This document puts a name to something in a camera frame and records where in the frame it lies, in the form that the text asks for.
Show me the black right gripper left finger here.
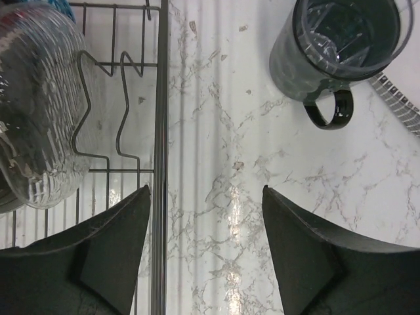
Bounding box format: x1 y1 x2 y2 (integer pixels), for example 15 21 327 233
1 185 151 314

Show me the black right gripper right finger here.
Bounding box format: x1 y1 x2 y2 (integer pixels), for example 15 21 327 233
262 187 419 314

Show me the black wire dish rack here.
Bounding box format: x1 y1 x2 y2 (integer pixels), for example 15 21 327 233
1 1 169 314

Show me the dark grey ceramic mug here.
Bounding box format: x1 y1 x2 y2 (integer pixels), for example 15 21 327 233
268 0 404 129

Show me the clear glass tumbler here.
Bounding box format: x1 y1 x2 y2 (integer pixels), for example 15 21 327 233
293 1 415 79

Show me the dark red plate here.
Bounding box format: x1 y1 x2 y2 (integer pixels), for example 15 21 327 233
1 133 23 215

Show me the clear glass plate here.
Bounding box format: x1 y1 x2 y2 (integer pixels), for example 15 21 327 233
1 1 91 209

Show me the spiral notebook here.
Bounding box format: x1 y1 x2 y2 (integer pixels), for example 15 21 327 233
368 72 419 138

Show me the blue patterned bowl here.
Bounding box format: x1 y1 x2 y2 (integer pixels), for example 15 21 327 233
49 0 75 20

